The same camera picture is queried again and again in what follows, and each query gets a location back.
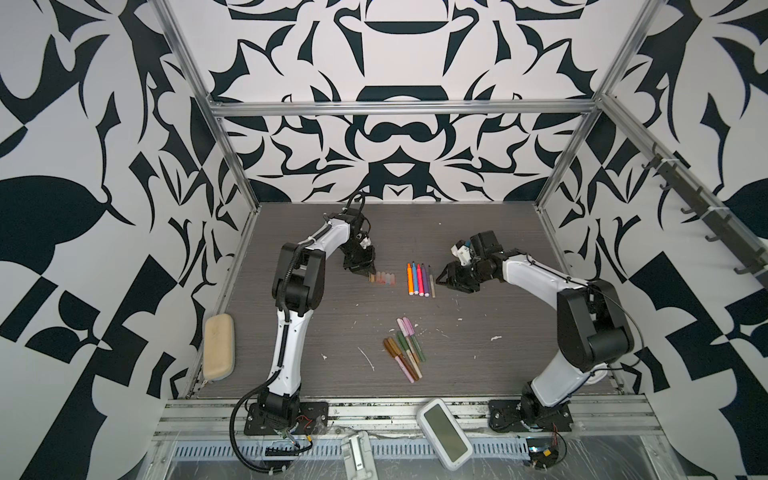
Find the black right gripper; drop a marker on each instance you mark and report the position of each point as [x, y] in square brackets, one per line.
[453, 270]

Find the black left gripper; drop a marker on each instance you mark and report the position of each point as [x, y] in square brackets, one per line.
[368, 266]

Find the orange highlighter pen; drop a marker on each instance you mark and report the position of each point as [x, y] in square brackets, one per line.
[410, 279]

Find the pink red highlighter pen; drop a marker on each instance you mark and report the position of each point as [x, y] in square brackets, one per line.
[420, 280]

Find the purple highlighter pen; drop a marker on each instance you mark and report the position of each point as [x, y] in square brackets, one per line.
[425, 283]

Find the pink cap green marker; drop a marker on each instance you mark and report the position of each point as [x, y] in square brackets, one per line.
[410, 332]

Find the blue highlighter pen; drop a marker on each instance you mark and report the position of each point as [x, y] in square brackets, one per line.
[414, 279]

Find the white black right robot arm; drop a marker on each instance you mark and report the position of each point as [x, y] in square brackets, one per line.
[592, 328]

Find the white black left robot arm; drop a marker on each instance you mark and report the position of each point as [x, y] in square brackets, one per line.
[298, 288]

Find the gold cap brown marker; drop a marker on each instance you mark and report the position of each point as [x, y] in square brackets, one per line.
[405, 361]

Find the aluminium horizontal back bar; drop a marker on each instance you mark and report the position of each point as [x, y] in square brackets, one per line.
[401, 107]

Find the white square alarm clock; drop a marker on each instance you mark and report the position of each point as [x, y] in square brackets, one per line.
[597, 375]

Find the beige sponge block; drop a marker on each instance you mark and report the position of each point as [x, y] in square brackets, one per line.
[218, 360]

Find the white tablet device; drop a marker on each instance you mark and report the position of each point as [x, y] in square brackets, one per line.
[449, 441]

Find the small circuit board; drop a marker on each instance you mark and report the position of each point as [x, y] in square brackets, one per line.
[545, 454]

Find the grey hook rack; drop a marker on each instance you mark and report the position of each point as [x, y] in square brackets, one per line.
[701, 203]

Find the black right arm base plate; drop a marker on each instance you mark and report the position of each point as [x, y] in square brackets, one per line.
[528, 415]

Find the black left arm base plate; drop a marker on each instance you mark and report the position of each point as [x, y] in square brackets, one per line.
[302, 418]

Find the white bracket front rail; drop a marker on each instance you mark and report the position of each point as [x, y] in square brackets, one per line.
[357, 454]

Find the aluminium corner post back right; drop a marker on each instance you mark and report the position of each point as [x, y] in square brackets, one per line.
[627, 50]

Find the aluminium corner post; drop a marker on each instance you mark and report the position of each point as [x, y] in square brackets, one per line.
[627, 50]
[173, 36]

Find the aluminium corner post back left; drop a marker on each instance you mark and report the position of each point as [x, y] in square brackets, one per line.
[173, 36]

